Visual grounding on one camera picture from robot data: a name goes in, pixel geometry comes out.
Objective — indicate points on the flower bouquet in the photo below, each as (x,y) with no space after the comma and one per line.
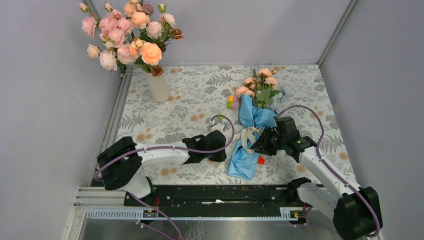
(258,99)

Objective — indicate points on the cream printed ribbon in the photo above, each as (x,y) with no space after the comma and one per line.
(247,134)

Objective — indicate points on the pink and peach rose bunch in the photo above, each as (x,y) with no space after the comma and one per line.
(130,36)

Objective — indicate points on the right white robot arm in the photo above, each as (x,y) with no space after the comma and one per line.
(354,210)

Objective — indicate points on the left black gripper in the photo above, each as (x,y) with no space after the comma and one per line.
(220,157)

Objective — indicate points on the white ceramic vase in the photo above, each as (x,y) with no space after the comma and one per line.
(158,87)

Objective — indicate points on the red block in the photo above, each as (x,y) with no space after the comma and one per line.
(261,161)

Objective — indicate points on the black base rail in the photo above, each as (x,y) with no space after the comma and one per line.
(225,201)

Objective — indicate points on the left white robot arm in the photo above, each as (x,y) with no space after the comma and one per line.
(121,164)

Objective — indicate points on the stacked coloured toy blocks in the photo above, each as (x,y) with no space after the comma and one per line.
(232,102)

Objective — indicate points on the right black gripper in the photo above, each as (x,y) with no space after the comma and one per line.
(262,145)

